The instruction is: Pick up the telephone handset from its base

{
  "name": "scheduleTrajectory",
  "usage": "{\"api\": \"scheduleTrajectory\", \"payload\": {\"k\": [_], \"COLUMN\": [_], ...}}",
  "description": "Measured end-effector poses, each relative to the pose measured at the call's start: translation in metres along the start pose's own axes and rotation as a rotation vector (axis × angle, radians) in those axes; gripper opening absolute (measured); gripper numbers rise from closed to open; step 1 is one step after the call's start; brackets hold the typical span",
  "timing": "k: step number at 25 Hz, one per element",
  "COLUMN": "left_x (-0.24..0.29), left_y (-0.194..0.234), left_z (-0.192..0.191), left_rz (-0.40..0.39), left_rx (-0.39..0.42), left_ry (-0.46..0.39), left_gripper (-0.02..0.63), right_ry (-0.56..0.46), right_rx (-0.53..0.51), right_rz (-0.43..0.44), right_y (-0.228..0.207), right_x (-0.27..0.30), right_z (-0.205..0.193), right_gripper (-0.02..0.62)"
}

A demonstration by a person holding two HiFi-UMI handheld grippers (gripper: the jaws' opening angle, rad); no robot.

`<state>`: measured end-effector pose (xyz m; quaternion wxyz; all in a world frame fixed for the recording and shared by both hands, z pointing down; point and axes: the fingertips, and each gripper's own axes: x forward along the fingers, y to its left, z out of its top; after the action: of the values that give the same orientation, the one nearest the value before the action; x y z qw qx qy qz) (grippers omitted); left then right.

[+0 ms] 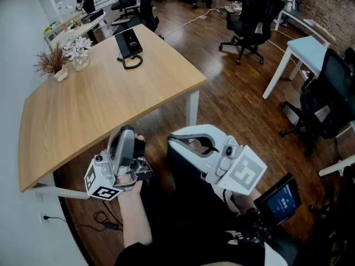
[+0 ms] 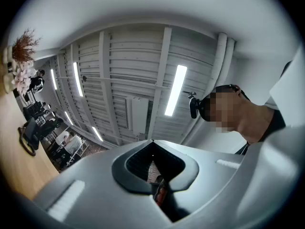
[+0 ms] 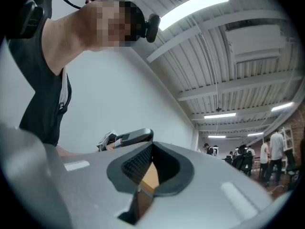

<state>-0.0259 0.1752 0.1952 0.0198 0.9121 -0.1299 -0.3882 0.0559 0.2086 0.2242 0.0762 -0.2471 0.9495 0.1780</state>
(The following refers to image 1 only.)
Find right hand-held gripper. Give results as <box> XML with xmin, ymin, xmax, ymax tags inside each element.
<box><xmin>168</xmin><ymin>124</ymin><xmax>268</xmax><ymax>196</ymax></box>

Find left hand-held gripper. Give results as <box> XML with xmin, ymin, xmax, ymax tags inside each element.
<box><xmin>84</xmin><ymin>125</ymin><xmax>154</xmax><ymax>202</ymax></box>

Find black telephone handset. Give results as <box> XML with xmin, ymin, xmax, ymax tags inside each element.
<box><xmin>114</xmin><ymin>32</ymin><xmax>130</xmax><ymax>60</ymax></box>

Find person's right forearm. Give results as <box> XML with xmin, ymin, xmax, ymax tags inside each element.
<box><xmin>230</xmin><ymin>188</ymin><xmax>263</xmax><ymax>216</ymax></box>

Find person's left forearm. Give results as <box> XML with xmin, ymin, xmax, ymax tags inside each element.
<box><xmin>118</xmin><ymin>192</ymin><xmax>154</xmax><ymax>249</ymax></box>

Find black telephone base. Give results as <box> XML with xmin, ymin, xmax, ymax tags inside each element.
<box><xmin>120</xmin><ymin>28</ymin><xmax>144</xmax><ymax>58</ymax></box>

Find person's left hand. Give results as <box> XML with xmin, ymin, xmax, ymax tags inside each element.
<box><xmin>115</xmin><ymin>134</ymin><xmax>154</xmax><ymax>198</ymax></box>

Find white table leg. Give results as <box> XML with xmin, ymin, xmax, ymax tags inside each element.
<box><xmin>185</xmin><ymin>89</ymin><xmax>201</xmax><ymax>128</ymax></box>

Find person's black clothing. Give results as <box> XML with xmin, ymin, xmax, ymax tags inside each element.
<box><xmin>115</xmin><ymin>141</ymin><xmax>300</xmax><ymax>266</ymax></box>

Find clear glass vase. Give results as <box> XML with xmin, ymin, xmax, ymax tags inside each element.
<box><xmin>72</xmin><ymin>56</ymin><xmax>90</xmax><ymax>72</ymax></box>

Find white knobby vase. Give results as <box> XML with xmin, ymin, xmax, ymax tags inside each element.
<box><xmin>53</xmin><ymin>65</ymin><xmax>69</xmax><ymax>83</ymax></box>

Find black screen device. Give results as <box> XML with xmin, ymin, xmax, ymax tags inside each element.
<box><xmin>253</xmin><ymin>172</ymin><xmax>303</xmax><ymax>227</ymax></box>

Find black waist rig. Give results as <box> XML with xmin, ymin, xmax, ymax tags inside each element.
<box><xmin>235</xmin><ymin>208</ymin><xmax>281</xmax><ymax>249</ymax></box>

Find pink flower bouquet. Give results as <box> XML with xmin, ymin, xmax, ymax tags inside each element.
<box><xmin>62</xmin><ymin>35</ymin><xmax>94</xmax><ymax>65</ymax></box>

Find brown dried plant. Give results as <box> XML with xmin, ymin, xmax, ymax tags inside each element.
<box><xmin>33</xmin><ymin>42</ymin><xmax>69</xmax><ymax>79</ymax></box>

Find white oval table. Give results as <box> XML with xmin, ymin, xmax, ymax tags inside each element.
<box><xmin>44</xmin><ymin>11</ymin><xmax>107</xmax><ymax>49</ymax></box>

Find black office chair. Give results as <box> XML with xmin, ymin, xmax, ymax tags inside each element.
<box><xmin>112</xmin><ymin>0</ymin><xmax>160</xmax><ymax>36</ymax></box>
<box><xmin>278</xmin><ymin>47</ymin><xmax>355</xmax><ymax>158</ymax></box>
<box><xmin>218</xmin><ymin>0</ymin><xmax>287</xmax><ymax>67</ymax></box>

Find black box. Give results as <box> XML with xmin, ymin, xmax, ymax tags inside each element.
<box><xmin>80</xmin><ymin>8</ymin><xmax>105</xmax><ymax>25</ymax></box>

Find light blue top table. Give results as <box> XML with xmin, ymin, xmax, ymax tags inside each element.
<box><xmin>262</xmin><ymin>35</ymin><xmax>332</xmax><ymax>100</ymax></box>

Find white desk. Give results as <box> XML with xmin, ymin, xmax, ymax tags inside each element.
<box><xmin>274</xmin><ymin>8</ymin><xmax>338</xmax><ymax>48</ymax></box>

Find black power cable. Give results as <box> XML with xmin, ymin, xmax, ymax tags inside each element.
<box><xmin>43</xmin><ymin>210</ymin><xmax>123</xmax><ymax>231</ymax></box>

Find white floor cable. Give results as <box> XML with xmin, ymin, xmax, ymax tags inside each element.
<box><xmin>162</xmin><ymin>8</ymin><xmax>225</xmax><ymax>39</ymax></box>

